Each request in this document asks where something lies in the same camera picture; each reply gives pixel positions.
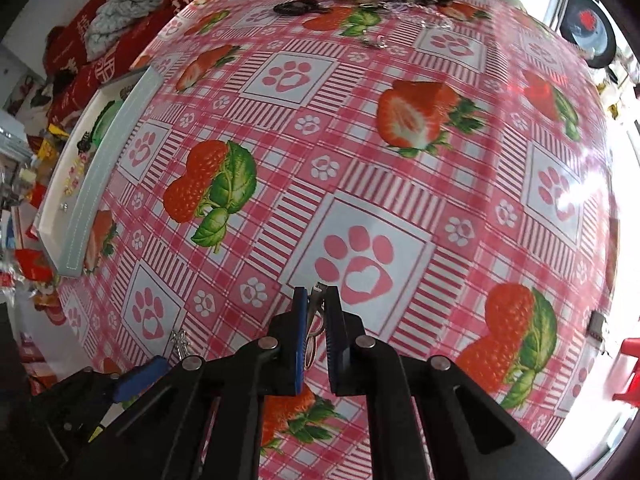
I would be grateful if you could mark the black claw hair clip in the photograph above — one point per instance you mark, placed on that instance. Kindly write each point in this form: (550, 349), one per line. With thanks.
(85, 142)

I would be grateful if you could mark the small silver pendant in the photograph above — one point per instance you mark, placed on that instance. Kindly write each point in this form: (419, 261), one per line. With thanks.
(180, 342)

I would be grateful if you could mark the red plastic stool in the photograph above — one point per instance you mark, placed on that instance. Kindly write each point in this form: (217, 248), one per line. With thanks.
(630, 370)

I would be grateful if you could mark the black round fan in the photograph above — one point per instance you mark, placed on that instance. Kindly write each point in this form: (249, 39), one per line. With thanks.
(587, 25)

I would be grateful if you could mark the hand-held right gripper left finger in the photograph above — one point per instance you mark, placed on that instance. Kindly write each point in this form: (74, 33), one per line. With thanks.
(300, 340)

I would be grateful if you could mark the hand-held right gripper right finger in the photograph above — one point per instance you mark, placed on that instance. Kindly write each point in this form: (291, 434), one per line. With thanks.
(332, 345)

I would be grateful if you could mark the grey white jewelry tray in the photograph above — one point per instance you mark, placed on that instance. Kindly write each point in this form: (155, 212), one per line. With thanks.
(95, 185)

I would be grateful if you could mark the green plastic bangle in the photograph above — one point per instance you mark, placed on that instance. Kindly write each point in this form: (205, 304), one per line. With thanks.
(107, 115)

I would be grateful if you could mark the grey knitted cloth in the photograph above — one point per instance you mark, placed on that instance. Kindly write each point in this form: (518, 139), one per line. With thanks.
(125, 2)

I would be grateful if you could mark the strawberry printed pink tablecloth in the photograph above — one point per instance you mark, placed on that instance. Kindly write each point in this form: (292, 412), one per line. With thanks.
(350, 135)

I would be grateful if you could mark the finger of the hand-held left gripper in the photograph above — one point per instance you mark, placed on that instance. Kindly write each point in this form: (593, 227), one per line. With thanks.
(140, 376)

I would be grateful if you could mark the metal tablecloth clip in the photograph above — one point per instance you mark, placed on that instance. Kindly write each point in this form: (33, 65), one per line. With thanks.
(597, 325)

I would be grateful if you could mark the red snack packet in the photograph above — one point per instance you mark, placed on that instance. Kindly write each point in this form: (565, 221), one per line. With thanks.
(32, 262)

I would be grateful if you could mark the red printed cloth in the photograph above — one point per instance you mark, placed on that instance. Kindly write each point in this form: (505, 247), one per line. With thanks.
(100, 55)

